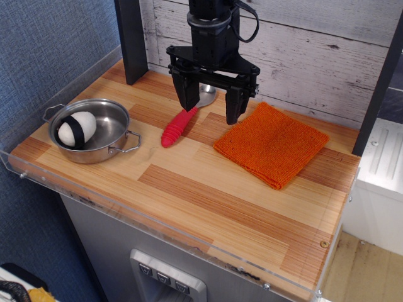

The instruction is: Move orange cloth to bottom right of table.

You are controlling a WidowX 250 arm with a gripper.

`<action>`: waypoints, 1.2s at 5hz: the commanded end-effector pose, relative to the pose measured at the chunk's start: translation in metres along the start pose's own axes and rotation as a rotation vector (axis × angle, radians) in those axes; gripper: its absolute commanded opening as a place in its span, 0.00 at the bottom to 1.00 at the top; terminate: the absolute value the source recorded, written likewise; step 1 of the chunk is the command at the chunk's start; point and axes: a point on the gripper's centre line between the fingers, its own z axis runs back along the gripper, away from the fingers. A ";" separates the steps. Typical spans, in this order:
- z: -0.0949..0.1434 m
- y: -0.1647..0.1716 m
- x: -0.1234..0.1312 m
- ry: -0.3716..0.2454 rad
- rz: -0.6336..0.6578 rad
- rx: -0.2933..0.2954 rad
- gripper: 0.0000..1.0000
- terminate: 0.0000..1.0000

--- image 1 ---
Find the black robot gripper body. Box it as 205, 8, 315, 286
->
166, 21, 260, 97

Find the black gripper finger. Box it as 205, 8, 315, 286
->
171, 70, 200, 111
225, 87, 249, 125

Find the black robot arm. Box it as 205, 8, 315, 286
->
166, 1, 260, 125

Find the orange knitted cloth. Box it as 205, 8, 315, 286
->
213, 103, 329, 190

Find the small steel pot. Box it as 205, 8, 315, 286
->
42, 99, 142, 164

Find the white rice ball toy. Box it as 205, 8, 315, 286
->
57, 111, 97, 149

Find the clear acrylic table guard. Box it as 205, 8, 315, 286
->
2, 140, 360, 301

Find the white toy appliance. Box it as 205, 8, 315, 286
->
342, 118, 402, 255

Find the grey toy fridge cabinet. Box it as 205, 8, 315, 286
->
59, 192, 284, 302

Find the silver dispenser button panel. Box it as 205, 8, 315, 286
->
130, 249, 208, 301

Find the black and yellow object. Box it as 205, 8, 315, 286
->
1, 263, 57, 301

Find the red handled metal spoon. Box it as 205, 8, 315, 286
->
161, 84, 217, 148

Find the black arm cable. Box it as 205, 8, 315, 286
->
229, 0, 260, 43

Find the dark left vertical post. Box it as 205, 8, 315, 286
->
114, 0, 149, 85

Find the dark vertical post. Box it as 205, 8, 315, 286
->
114, 0, 149, 85
352, 13, 402, 157

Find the dark right vertical post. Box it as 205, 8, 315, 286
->
352, 13, 402, 157

